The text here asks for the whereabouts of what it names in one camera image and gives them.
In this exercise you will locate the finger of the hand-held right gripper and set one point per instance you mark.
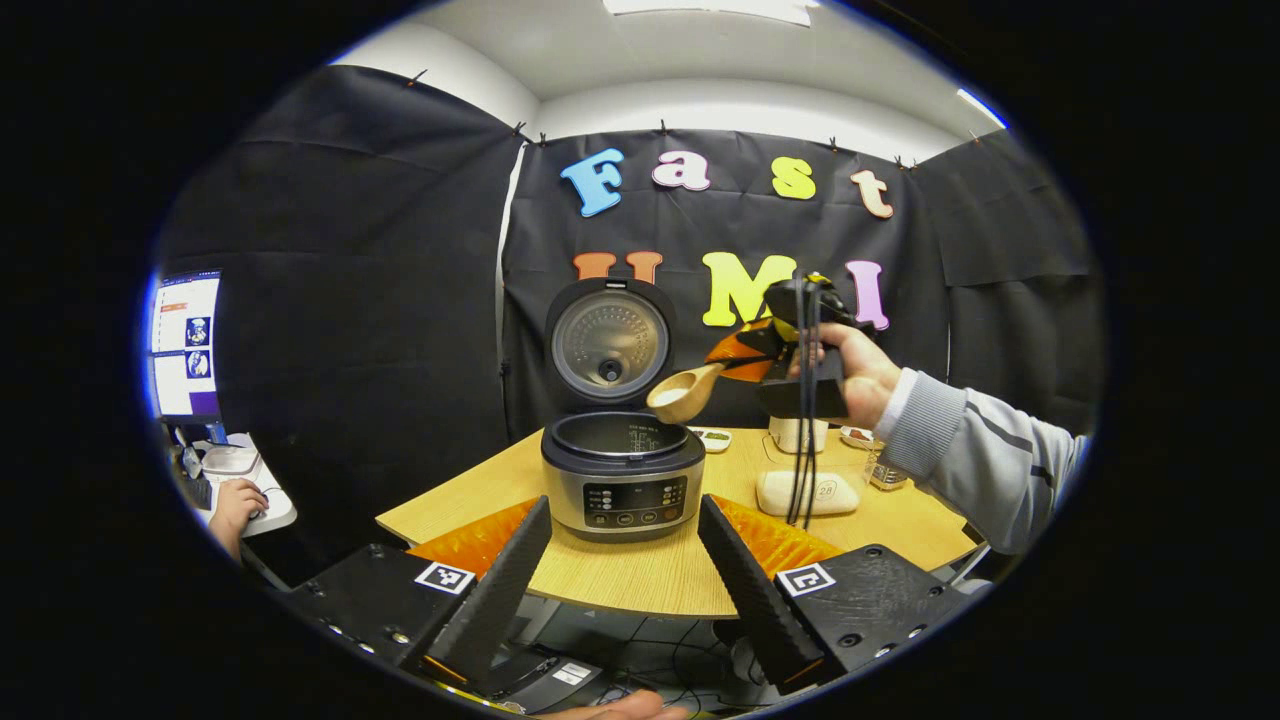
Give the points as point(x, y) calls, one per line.
point(735, 345)
point(755, 372)

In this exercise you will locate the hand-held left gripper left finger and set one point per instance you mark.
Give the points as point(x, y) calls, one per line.
point(495, 600)

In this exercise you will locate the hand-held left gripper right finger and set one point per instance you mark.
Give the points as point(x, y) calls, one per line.
point(760, 600)

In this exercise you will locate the wooden spoon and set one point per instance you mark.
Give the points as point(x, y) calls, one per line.
point(685, 405)

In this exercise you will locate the white rice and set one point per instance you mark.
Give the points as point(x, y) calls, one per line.
point(672, 395)

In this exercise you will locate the silver black rice cooker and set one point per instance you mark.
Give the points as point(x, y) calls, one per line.
point(620, 480)

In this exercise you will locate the white toaster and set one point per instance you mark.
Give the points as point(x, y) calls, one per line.
point(780, 435)

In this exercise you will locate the white divided seasoning tray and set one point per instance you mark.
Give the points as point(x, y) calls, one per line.
point(712, 438)

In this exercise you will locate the white round plate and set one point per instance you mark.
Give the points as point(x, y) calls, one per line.
point(858, 436)

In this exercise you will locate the black box white label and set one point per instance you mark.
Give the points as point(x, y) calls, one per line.
point(555, 685)

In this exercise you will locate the white side desk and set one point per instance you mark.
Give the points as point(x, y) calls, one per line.
point(275, 505)

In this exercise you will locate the white desk gadget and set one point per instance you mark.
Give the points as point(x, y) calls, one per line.
point(230, 460)

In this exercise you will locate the wide ceiling light panel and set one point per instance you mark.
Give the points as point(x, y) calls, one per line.
point(710, 8)

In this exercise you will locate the narrow ceiling light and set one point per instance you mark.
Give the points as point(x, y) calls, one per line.
point(982, 108)

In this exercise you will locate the computer monitor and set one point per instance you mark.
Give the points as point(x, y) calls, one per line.
point(185, 345)

